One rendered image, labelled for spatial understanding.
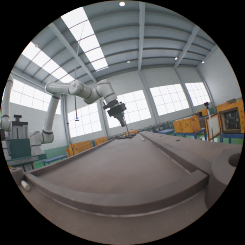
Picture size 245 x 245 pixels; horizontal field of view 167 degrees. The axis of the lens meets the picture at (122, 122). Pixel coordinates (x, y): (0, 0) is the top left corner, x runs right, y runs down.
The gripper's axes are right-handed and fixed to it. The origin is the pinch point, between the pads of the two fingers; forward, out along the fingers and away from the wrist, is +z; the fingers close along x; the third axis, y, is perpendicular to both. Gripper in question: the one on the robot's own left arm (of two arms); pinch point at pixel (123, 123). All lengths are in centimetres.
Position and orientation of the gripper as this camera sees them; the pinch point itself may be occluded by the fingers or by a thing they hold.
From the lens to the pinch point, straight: 59.8
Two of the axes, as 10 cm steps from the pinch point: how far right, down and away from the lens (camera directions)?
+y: 4.6, -4.0, 8.0
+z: 4.3, 8.8, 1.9
